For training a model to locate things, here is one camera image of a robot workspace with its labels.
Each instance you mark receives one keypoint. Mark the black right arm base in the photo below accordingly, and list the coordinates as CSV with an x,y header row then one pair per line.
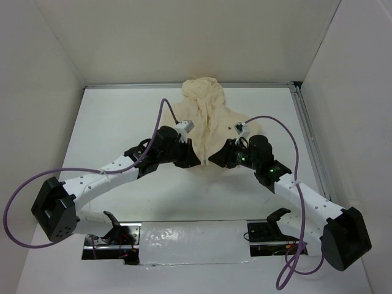
x,y
261,231

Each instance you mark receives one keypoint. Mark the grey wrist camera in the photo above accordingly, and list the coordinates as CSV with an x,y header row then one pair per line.
x,y
183,128
242,129

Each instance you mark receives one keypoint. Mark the cream fabric jacket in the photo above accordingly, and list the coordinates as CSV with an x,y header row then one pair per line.
x,y
204,104

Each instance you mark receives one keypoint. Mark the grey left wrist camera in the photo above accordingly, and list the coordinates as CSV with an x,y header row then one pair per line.
x,y
183,128

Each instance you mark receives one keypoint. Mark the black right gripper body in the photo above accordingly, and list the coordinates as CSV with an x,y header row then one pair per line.
x,y
241,155

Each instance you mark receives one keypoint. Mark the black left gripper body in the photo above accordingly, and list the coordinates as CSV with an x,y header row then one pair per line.
x,y
177,153

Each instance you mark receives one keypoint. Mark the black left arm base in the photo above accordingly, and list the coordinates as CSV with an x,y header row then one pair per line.
x,y
106,232

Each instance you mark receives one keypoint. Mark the white front cardboard panel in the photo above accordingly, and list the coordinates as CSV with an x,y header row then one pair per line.
x,y
175,257

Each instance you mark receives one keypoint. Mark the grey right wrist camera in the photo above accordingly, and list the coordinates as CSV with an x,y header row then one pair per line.
x,y
242,129

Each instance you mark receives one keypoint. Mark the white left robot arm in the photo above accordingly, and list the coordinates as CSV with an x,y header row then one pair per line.
x,y
58,204

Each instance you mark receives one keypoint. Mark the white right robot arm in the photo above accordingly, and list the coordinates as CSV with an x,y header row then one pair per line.
x,y
344,237

